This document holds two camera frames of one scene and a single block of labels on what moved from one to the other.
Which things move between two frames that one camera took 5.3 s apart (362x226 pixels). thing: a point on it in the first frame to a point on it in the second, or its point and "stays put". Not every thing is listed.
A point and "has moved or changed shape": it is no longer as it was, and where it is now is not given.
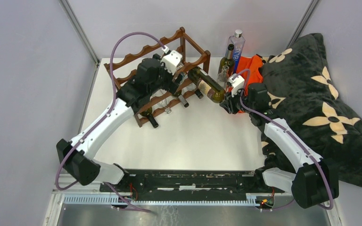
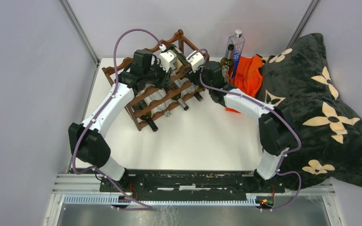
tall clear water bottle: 238,42 stays put
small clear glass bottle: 223,77 stays put
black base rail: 138,181 stays put
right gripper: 228,103 to 192,76
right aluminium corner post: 303,22 stays put
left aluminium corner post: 79,30 stays put
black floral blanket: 301,93 stays put
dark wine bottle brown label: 210,88 has moved or changed shape
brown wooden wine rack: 151,79 stays put
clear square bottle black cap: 181,76 to 193,89
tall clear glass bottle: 161,102 has moved or changed shape
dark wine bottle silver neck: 228,60 stays put
